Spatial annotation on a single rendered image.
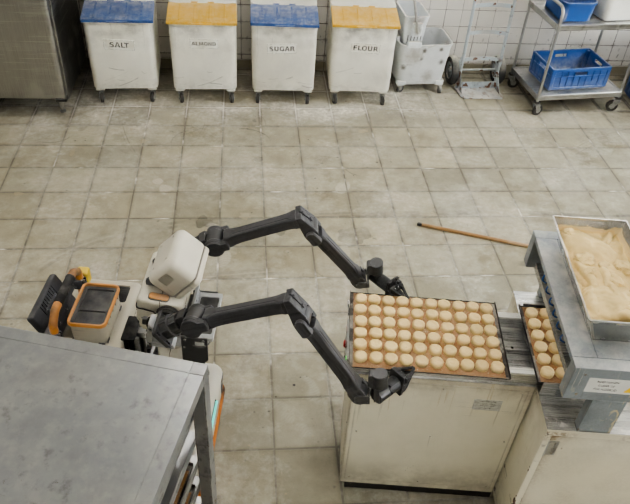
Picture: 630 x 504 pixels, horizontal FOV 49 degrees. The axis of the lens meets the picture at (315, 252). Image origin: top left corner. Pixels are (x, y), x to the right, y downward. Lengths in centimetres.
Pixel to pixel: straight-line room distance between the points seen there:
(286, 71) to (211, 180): 129
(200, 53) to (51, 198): 170
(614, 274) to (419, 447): 107
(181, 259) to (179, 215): 225
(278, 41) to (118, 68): 130
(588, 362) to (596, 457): 54
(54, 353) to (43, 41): 435
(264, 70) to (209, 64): 44
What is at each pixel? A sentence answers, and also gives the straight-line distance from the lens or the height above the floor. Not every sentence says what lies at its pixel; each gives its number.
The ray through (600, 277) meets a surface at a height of 129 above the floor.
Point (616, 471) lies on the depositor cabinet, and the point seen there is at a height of 60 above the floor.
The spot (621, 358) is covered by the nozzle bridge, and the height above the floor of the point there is 118.
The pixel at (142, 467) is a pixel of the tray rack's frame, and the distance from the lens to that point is 127.
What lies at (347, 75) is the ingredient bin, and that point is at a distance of 593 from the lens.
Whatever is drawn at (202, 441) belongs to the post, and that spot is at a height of 160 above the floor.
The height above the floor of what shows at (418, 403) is 69.
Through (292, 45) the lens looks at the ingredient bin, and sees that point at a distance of 575.
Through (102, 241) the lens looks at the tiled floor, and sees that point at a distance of 460.
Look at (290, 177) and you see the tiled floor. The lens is 508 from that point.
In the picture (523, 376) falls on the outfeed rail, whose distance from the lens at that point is 275.
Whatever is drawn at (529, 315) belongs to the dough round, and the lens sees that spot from 294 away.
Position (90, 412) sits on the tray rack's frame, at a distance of 136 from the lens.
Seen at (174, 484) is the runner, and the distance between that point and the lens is 153.
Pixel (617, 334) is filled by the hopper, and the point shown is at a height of 123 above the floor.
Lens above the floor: 288
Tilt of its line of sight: 41 degrees down
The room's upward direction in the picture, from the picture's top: 4 degrees clockwise
